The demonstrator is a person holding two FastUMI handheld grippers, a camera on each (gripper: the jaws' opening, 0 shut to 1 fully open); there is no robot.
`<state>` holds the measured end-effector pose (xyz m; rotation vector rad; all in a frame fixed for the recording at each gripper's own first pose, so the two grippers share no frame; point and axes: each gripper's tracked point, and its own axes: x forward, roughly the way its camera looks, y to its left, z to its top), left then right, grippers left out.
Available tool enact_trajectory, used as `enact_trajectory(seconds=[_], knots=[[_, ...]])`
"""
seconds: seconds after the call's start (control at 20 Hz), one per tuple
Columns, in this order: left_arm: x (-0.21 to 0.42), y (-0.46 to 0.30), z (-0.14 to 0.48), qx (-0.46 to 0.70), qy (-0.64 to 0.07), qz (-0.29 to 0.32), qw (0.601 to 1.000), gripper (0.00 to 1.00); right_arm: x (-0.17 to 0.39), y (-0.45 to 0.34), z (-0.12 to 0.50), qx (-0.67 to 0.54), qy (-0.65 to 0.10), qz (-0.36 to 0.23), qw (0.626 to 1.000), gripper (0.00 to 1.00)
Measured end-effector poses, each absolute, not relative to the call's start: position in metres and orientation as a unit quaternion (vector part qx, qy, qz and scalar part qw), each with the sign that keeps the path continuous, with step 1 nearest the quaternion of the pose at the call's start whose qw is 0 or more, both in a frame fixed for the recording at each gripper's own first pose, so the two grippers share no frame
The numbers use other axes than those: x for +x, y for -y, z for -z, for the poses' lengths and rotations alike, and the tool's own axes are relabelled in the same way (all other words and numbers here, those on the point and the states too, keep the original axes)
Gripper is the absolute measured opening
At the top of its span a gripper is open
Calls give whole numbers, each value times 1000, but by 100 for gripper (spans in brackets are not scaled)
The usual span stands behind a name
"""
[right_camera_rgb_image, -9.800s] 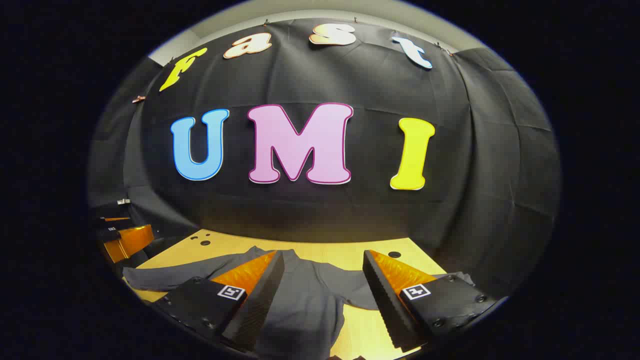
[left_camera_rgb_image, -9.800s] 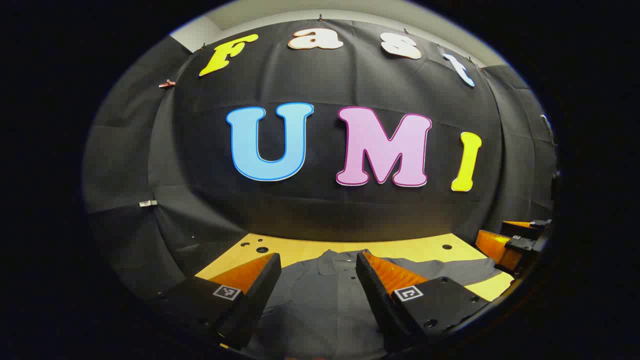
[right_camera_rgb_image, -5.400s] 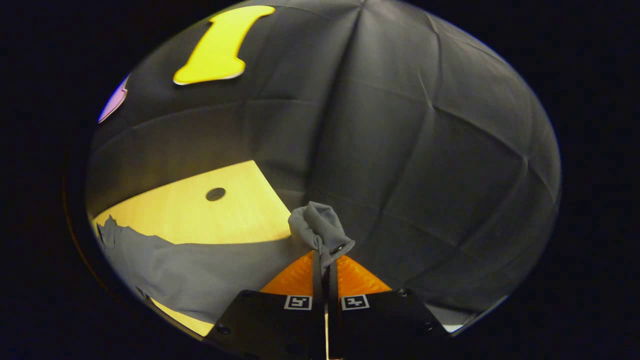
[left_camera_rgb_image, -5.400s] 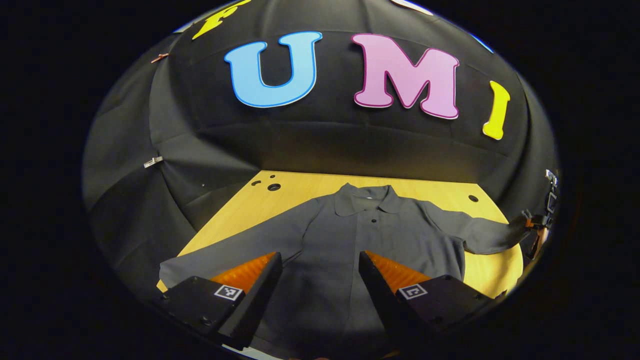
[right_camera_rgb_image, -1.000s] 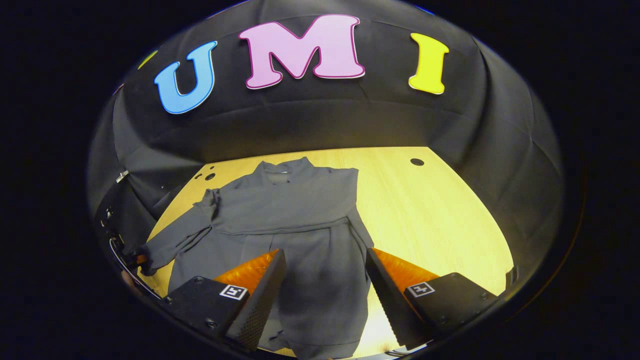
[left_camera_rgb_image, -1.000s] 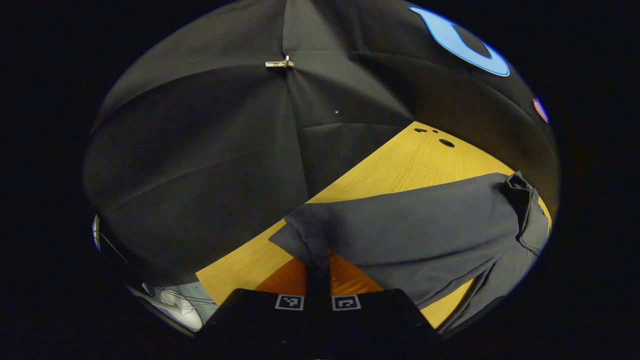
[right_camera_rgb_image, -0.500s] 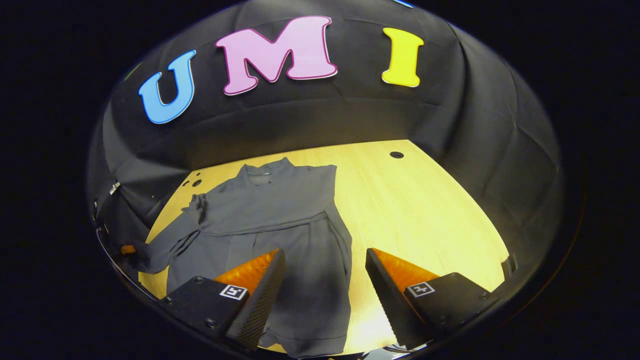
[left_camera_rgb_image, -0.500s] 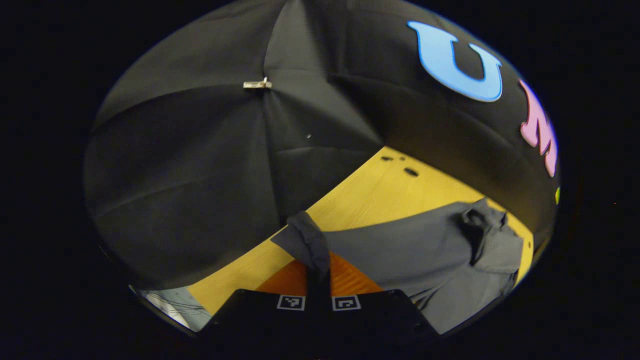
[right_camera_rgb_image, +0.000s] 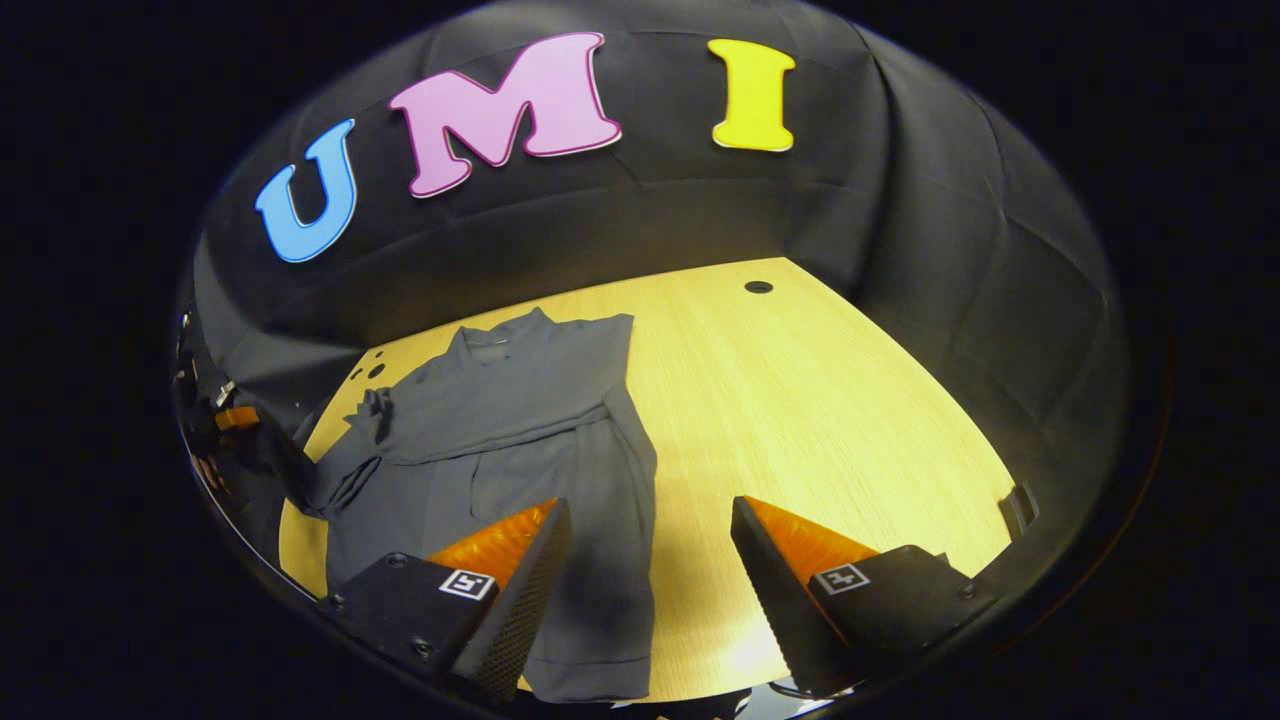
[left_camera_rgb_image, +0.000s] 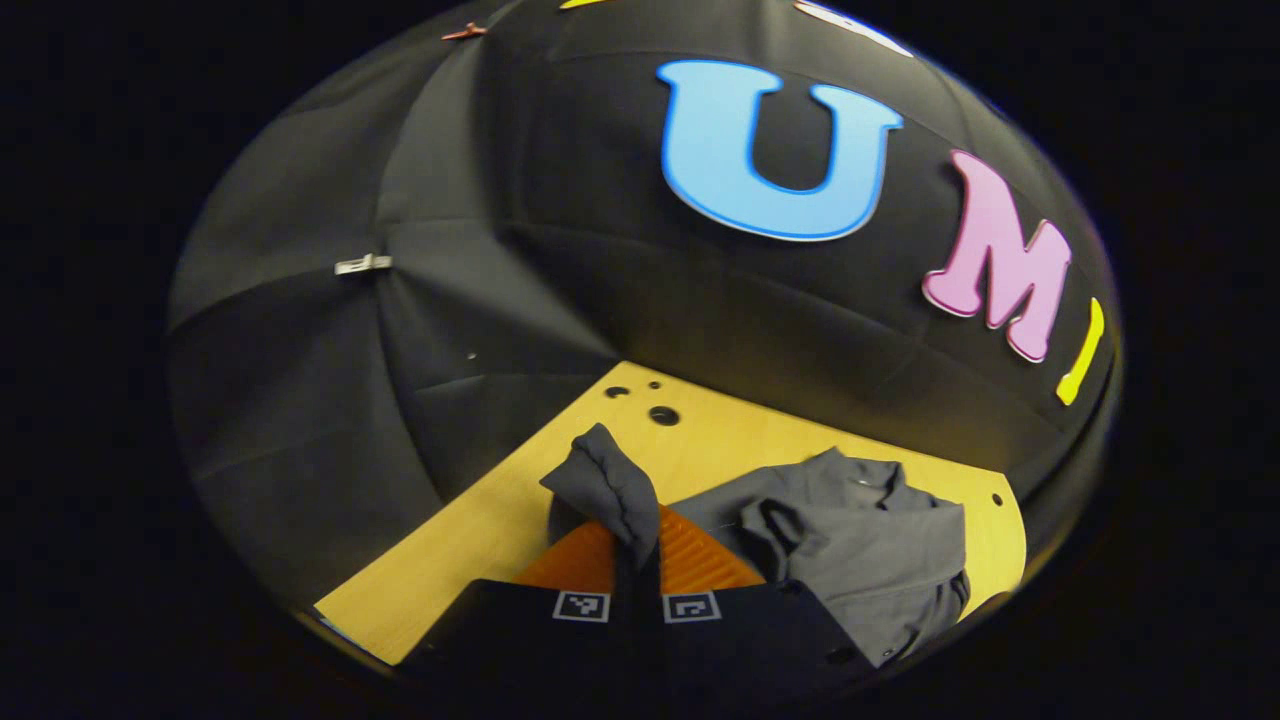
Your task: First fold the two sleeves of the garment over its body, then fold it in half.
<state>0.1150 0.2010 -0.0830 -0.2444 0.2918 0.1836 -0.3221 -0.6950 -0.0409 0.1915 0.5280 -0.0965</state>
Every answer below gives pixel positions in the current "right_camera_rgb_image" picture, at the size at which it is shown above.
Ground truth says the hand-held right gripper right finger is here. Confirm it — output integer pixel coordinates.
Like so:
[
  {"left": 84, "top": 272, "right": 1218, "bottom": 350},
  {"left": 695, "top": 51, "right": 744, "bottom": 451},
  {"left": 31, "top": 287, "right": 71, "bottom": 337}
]
[{"left": 730, "top": 495, "right": 1001, "bottom": 699}]

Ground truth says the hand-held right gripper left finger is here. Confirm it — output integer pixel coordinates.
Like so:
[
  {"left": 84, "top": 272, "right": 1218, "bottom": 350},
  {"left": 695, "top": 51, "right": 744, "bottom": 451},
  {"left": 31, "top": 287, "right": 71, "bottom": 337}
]
[{"left": 318, "top": 497, "right": 574, "bottom": 706}]

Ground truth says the grey polo shirt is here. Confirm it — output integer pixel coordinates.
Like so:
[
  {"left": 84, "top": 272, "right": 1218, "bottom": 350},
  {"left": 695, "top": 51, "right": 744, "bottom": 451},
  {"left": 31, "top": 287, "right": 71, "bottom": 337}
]
[{"left": 285, "top": 308, "right": 659, "bottom": 703}]

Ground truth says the black backdrop cloth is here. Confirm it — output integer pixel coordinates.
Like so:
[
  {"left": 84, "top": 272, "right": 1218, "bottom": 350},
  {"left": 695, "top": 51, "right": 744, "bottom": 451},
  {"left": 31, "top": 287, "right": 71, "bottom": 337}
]
[{"left": 175, "top": 0, "right": 1126, "bottom": 601}]

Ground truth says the dark table edge bracket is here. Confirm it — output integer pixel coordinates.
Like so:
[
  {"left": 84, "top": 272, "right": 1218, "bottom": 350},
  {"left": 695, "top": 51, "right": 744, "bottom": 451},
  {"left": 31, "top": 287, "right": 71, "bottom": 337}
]
[{"left": 1000, "top": 482, "right": 1041, "bottom": 541}]

